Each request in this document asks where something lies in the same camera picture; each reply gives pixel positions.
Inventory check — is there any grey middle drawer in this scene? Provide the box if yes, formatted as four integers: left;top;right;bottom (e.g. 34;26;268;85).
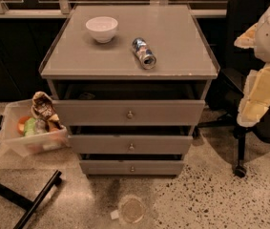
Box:
70;134;193;155

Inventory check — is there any clear plastic bin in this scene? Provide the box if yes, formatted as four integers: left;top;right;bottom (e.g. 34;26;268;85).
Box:
0;99;69;156

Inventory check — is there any black metal stand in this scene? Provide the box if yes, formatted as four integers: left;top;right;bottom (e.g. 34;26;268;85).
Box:
0;114;63;229

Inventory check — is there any grey bottom drawer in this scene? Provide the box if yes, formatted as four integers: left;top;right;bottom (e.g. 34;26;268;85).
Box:
79;159;184;176

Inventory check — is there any grey top drawer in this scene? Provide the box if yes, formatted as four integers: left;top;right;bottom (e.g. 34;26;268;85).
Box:
52;100;205;126

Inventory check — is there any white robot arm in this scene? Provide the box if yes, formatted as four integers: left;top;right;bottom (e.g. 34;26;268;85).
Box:
234;7;270;127

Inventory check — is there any white ceramic bowl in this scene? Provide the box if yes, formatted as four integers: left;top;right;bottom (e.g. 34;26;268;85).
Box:
86;16;118;43

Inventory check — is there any grey drawer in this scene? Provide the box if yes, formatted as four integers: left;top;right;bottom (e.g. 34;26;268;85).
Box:
52;100;205;126
79;159;184;176
70;134;193;155

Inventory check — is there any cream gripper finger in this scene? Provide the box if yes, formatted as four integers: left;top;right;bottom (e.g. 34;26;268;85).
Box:
234;24;257;49

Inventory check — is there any grey drawer cabinet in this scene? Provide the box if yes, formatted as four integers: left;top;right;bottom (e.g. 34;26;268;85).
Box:
38;4;221;177

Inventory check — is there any black office chair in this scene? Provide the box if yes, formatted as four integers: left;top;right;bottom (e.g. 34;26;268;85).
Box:
205;0;270;177

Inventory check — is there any blue silver soda can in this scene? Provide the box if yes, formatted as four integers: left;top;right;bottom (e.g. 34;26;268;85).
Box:
132;37;156;70

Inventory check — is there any brown chip bag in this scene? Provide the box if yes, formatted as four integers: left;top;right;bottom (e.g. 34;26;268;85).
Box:
31;92;62;130

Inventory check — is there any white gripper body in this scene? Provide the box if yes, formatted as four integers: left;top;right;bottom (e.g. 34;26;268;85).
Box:
237;63;270;127

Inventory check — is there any green apple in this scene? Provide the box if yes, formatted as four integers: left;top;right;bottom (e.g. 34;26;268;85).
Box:
24;117;35;136

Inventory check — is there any orange fruit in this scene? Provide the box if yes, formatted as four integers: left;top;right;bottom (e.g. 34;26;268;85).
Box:
17;115;30;135

